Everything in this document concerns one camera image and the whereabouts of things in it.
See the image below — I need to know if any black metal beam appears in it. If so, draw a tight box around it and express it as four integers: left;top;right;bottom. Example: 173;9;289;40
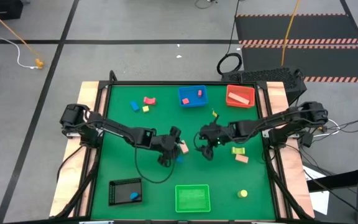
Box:
306;167;358;192

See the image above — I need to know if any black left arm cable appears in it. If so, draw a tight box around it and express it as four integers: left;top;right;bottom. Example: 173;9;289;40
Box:
134;146;176;184

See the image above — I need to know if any black table frame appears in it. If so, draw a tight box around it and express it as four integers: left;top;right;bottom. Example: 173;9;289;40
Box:
54;70;314;224

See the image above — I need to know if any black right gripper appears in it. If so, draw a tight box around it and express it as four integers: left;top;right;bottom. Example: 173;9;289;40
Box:
195;122;231;162

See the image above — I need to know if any black hazard-striped floor mat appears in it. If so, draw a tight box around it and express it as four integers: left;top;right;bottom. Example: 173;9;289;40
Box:
234;12;358;45
240;44;358;83

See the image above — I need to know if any black coiled floor cable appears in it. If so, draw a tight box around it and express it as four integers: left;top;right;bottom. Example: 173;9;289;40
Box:
216;0;244;76

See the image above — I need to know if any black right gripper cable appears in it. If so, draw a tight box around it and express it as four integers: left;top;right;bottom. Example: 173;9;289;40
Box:
193;131;202;151

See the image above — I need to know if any white paper sheet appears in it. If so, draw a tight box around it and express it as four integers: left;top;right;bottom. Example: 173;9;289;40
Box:
303;166;331;216

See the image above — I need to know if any green plastic basket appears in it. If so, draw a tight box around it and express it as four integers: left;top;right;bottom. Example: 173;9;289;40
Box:
175;184;211;213

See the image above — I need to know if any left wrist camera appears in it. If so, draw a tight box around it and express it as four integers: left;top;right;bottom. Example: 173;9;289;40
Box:
168;125;182;138

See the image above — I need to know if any orange plastic basket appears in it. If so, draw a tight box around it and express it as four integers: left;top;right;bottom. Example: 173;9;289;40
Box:
226;84;256;109

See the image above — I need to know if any black power adapter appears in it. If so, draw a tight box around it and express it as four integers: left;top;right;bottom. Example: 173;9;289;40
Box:
301;131;314;149

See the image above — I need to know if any long natural wood block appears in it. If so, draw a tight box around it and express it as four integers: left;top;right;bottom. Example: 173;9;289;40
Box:
227;91;250;106

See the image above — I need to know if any wooden side board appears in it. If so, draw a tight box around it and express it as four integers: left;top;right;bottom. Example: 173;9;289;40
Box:
258;81;316;218
48;81;108;218

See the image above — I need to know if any black plastic basket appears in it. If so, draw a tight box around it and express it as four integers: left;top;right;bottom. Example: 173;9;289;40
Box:
108;177;144;207

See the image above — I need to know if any yellow floor cable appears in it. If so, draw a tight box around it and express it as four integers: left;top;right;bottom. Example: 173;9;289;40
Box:
280;0;301;67

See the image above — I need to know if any orange floor cable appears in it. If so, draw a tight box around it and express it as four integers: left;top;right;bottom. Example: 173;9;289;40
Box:
0;2;40;62

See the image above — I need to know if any blue plastic basket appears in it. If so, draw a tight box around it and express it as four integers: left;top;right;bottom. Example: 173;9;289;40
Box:
178;85;209;109

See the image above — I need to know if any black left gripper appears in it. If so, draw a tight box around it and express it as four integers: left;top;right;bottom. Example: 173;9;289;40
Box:
153;133;186;168

